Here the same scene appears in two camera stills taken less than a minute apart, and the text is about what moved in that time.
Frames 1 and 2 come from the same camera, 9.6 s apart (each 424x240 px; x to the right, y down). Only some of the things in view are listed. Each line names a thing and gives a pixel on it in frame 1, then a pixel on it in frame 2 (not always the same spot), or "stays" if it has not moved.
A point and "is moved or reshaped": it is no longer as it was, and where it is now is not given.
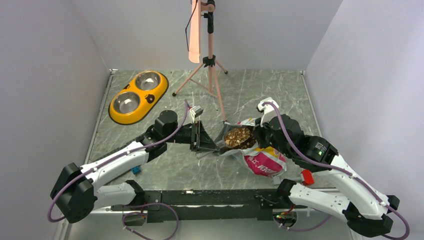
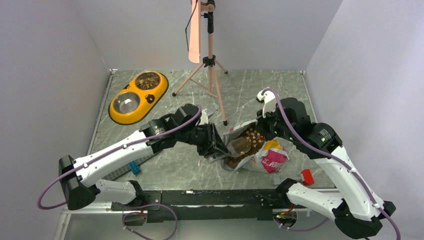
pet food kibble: [240, 138] → [256, 139]
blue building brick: [136, 170] stays
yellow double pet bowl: [129, 104] stays
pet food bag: [268, 161] is moved or reshaped
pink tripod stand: [209, 60] stays
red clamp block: [308, 179] stays
